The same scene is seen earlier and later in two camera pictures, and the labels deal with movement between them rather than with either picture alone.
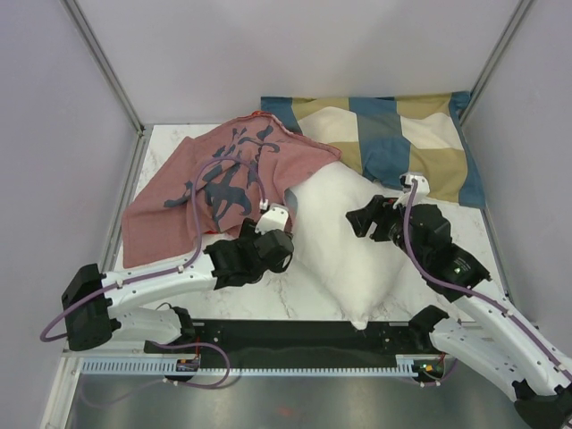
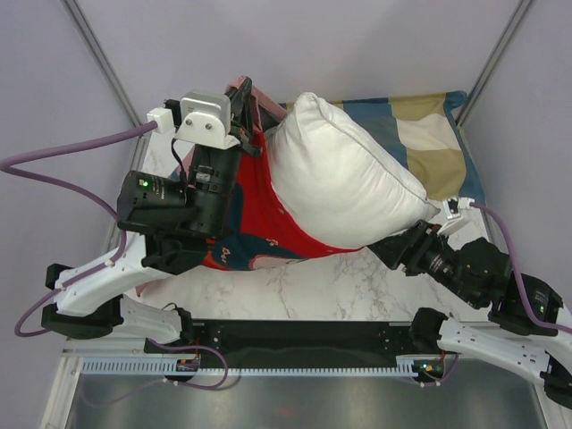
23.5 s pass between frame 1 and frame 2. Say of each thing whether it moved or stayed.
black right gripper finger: moved
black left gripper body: moved
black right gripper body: moved
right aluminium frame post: stayed
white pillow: moved
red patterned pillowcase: moved
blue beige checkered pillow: stayed
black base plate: stayed
